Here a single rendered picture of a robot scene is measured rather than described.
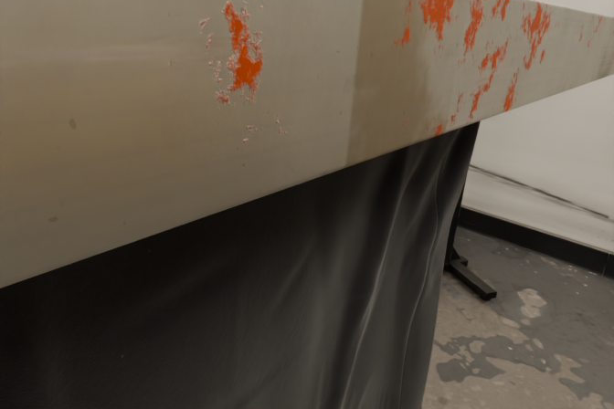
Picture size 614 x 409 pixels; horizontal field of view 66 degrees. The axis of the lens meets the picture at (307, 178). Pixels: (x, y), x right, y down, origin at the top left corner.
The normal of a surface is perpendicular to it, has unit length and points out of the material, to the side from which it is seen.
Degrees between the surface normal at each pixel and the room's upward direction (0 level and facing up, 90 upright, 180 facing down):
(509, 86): 90
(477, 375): 0
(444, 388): 0
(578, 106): 90
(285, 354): 94
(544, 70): 90
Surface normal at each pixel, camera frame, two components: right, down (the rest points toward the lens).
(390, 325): 0.72, 0.29
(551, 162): -0.64, 0.22
